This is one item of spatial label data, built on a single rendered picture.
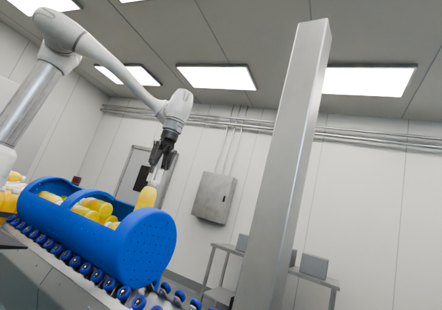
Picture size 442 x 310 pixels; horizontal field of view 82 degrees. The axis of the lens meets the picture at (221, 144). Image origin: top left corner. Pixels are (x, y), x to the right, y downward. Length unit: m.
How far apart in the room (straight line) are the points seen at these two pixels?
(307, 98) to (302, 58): 0.09
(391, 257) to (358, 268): 0.44
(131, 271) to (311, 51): 0.89
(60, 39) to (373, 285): 4.21
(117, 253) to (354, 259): 3.68
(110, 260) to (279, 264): 0.69
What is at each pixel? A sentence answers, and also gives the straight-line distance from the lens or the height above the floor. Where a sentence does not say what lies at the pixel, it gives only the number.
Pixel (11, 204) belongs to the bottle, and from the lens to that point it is 1.88.
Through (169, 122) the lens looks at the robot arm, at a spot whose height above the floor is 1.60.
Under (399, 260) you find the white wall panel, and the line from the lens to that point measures 4.37.
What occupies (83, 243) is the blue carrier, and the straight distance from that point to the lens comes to 1.15.
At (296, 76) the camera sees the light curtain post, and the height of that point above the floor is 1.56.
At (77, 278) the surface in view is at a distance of 1.18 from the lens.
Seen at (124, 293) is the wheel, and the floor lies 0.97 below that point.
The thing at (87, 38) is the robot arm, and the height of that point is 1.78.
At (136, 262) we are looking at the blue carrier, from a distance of 1.04.
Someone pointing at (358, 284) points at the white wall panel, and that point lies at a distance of 4.32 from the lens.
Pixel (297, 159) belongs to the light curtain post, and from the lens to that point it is 0.45.
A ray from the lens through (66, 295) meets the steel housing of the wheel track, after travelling 1.19.
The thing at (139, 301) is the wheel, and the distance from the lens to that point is 0.95.
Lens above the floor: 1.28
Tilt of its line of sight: 15 degrees up
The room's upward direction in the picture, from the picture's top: 16 degrees clockwise
